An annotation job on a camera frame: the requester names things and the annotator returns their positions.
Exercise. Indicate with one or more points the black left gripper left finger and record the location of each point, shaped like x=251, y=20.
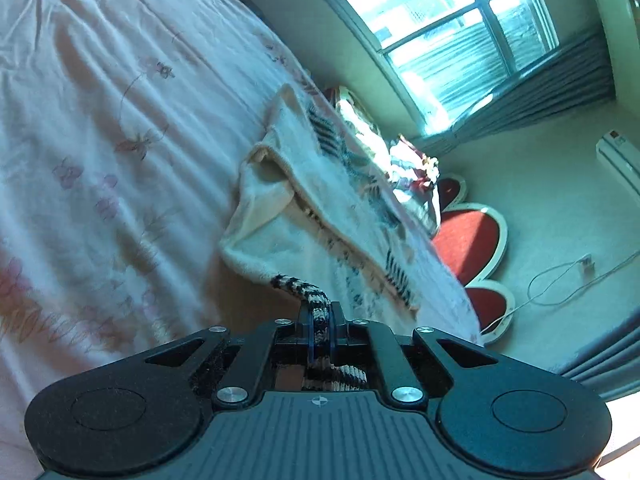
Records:
x=272, y=358

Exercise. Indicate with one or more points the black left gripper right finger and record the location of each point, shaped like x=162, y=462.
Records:
x=372, y=347

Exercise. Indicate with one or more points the cream black striped knit sweater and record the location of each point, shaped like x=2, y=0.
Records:
x=313, y=221

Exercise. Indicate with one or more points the red white scalloped headboard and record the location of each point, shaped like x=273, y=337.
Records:
x=472, y=241

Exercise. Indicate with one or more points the folded floral yellow quilt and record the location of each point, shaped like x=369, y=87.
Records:
x=349, y=107

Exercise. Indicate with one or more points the pink floral bed sheet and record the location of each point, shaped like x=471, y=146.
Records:
x=124, y=125

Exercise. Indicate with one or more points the large glass window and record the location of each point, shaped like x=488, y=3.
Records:
x=443, y=56

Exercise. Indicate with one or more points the teal window curtain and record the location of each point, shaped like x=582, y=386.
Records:
x=576, y=74

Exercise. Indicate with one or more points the white wall air conditioner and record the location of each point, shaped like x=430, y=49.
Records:
x=621, y=157

